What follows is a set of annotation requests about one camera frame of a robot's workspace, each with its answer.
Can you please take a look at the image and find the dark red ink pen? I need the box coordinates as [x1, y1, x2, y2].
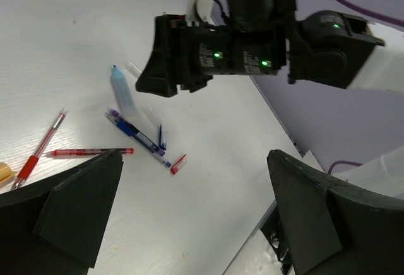
[45, 148, 134, 158]

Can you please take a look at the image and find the blue gel pen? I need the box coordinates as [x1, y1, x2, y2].
[105, 112, 172, 168]

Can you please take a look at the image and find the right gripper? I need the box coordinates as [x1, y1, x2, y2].
[135, 15, 286, 97]

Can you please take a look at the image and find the blue highlighter marker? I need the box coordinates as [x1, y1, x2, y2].
[110, 65, 139, 120]

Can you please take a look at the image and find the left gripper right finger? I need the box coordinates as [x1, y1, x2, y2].
[267, 149, 403, 274]

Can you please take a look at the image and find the red gel pen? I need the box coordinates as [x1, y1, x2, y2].
[11, 109, 67, 190]

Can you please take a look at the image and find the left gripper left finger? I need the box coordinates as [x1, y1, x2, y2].
[1, 150, 123, 274]

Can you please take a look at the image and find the clear small cap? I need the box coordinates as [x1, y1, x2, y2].
[126, 61, 142, 79]

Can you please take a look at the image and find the red pen cap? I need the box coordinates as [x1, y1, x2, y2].
[170, 154, 187, 175]

